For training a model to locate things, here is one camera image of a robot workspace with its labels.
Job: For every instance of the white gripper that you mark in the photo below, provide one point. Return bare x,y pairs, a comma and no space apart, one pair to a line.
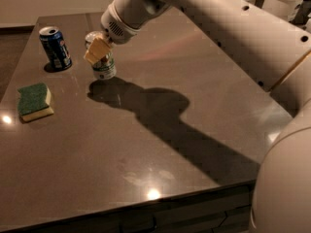
120,30

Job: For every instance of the white green 7up can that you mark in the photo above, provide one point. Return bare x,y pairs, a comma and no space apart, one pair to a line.
105,69

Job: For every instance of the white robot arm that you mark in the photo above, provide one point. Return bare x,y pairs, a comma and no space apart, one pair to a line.
272,53

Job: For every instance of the blue pepsi can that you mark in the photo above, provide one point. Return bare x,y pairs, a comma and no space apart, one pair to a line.
54,45

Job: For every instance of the green yellow sponge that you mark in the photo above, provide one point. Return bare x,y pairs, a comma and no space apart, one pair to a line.
34,102

